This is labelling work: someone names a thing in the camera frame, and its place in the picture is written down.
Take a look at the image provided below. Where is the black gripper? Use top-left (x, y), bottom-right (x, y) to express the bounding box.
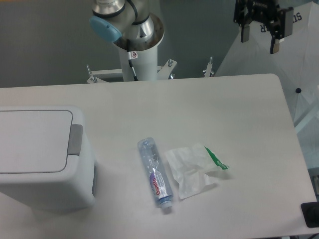
top-left (233, 0), bottom-right (294, 54)

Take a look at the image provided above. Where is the white trash can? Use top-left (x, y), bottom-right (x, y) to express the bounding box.
top-left (0, 105), bottom-right (97, 211)

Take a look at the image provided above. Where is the white trash can lid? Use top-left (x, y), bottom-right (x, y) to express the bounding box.
top-left (0, 110), bottom-right (83, 174)

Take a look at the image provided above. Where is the white green plastic bag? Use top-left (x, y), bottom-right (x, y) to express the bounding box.
top-left (165, 143), bottom-right (230, 200)

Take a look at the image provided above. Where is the clear plastic water bottle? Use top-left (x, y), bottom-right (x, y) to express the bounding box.
top-left (137, 137), bottom-right (173, 210)

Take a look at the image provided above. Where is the black object at edge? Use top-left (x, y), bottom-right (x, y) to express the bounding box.
top-left (301, 202), bottom-right (319, 228)

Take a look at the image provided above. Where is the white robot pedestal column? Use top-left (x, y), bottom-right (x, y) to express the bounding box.
top-left (118, 46), bottom-right (158, 82)

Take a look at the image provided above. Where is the black cable on pedestal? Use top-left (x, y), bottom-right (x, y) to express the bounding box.
top-left (126, 39), bottom-right (139, 82)

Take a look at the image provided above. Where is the white metal base frame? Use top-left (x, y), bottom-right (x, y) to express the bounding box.
top-left (86, 56), bottom-right (215, 84)

